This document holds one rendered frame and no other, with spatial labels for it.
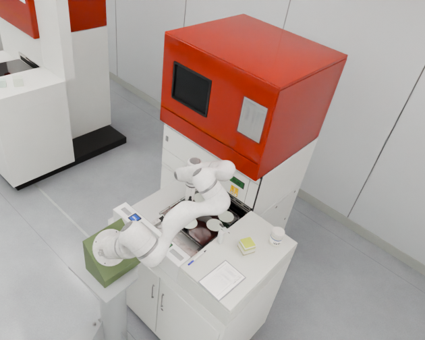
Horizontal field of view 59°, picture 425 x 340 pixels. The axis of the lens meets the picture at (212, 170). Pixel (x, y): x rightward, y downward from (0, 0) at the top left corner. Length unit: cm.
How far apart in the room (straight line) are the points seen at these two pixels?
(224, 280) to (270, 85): 100
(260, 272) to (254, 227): 32
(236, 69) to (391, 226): 235
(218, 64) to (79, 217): 209
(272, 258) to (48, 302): 171
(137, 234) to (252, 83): 92
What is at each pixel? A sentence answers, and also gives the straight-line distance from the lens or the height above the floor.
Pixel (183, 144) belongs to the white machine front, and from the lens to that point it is 256.
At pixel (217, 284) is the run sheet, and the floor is 97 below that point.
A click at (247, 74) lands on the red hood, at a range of 195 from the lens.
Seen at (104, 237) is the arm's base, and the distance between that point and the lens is 206.
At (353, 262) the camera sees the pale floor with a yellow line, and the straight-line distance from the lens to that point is 372.
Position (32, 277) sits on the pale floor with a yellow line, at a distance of 327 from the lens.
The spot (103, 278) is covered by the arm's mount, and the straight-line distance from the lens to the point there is 207.
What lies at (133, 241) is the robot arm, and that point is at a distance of 169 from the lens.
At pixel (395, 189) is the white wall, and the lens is 362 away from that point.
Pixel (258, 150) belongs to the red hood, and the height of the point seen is 143.
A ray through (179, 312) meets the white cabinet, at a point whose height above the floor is 59.
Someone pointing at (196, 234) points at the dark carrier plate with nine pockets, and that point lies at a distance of 226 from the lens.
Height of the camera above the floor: 259
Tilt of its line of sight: 39 degrees down
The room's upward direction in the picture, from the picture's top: 10 degrees clockwise
